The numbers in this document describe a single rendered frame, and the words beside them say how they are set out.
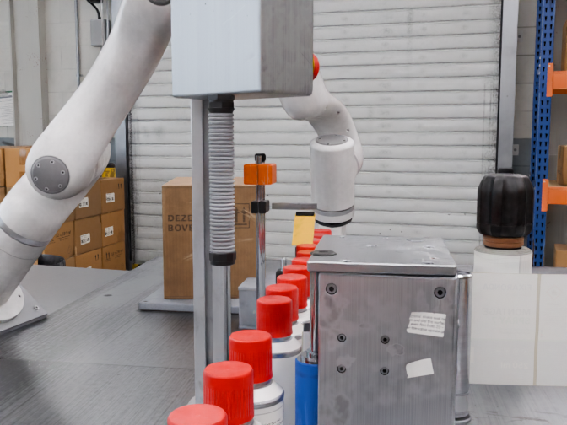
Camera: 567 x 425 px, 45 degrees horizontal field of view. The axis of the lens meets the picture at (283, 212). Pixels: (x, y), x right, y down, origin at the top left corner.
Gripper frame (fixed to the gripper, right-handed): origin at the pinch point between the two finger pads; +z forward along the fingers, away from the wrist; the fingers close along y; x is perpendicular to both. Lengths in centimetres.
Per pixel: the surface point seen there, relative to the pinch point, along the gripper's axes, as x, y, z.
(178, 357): -26.9, 24.5, 1.7
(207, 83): -12, 39, -54
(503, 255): 27.4, 30.7, -25.1
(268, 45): -4, 42, -59
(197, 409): 0, 92, -50
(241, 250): -22.9, -15.5, 1.8
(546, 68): 106, -304, 36
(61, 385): -42, 40, -4
